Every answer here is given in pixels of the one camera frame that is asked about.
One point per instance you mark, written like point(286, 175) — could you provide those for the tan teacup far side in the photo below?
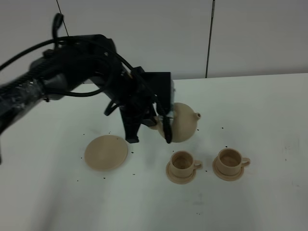
point(230, 162)

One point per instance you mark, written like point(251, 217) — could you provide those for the tan ceramic teapot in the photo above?
point(184, 122)

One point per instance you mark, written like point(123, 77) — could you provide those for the tan saucer near teapot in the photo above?
point(178, 180)

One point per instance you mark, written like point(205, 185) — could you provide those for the tan teacup near teapot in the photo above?
point(182, 164)

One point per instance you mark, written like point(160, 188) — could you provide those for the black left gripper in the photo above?
point(135, 93)

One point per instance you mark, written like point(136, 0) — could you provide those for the tan saucer far side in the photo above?
point(226, 177)

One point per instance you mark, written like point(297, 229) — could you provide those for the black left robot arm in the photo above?
point(84, 66)

